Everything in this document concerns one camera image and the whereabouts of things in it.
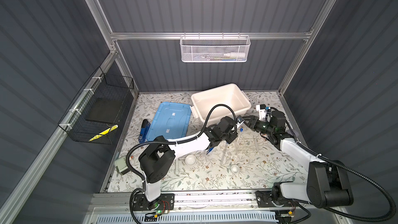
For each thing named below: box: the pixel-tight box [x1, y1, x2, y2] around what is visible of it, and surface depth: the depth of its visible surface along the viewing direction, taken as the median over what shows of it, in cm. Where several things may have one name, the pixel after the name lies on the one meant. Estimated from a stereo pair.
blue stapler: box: [138, 118, 151, 143], surface depth 99 cm
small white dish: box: [231, 164, 240, 174], surface depth 84 cm
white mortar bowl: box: [184, 154, 197, 166], surface depth 87 cm
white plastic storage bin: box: [190, 83, 252, 126], surface depth 101 cm
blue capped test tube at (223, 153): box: [219, 140, 228, 166], surface depth 91 cm
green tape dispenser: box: [114, 156, 130, 175], surface depth 82 cm
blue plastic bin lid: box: [145, 101, 192, 142], surface depth 107 cm
